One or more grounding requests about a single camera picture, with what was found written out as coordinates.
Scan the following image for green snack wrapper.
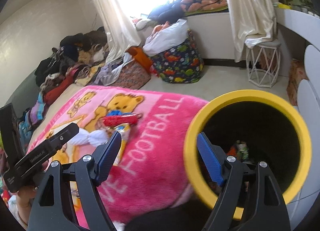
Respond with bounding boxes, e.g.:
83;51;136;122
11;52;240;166
236;140;249;162

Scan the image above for red snack wrapper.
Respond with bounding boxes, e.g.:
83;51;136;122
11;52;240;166
227;145;238;158

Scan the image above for yellow rimmed black trash bin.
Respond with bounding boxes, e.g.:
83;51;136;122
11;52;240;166
183;89;312;209

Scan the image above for left hand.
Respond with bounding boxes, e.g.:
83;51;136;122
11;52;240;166
16;186;37;225

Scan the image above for white chair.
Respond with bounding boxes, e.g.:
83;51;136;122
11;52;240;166
287;45;319;230

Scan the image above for pink bear fleece blanket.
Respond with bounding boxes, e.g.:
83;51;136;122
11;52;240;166
29;85;206;229

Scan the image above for red round snack pack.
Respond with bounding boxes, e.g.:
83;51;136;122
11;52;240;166
103;114;139;127

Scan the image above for pile of clothes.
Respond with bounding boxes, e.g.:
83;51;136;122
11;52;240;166
12;27;124;146

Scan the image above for orange paper bag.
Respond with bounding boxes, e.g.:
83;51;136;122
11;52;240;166
127;47;152;72

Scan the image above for dinosaur print laundry basket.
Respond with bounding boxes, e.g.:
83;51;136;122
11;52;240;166
151;30;204;83

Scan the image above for left cream curtain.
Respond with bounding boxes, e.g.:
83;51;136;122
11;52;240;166
93;0;141;63

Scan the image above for cream curtain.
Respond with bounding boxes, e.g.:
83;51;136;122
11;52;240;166
93;0;141;63
227;0;277;63

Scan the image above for white desk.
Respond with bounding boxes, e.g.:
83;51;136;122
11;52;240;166
275;8;320;50

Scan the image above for right cream curtain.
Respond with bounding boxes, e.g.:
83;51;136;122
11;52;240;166
227;0;277;63

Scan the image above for white plastic bag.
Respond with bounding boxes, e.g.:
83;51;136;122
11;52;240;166
143;19;189;57

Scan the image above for orange black patterned blanket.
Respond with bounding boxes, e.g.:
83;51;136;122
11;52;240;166
180;0;228;13

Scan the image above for dark jacket on sill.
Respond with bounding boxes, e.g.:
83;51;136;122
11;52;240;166
148;0;185;24

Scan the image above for white wire stool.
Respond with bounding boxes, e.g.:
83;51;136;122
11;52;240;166
245;39;281;88

